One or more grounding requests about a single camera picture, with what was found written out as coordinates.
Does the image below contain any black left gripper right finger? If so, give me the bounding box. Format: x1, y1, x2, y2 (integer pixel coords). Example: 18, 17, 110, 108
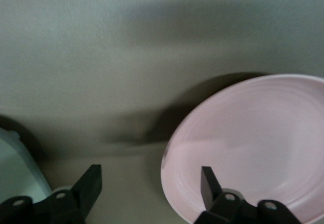
194, 166, 244, 224

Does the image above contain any pink plate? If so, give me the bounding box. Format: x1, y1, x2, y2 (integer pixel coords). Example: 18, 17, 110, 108
160, 73, 324, 224

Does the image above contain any beige chrome toaster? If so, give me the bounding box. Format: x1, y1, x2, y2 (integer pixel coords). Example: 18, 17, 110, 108
0, 126, 54, 202

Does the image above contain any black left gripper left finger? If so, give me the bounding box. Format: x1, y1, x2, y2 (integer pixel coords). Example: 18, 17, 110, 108
32, 164, 102, 224

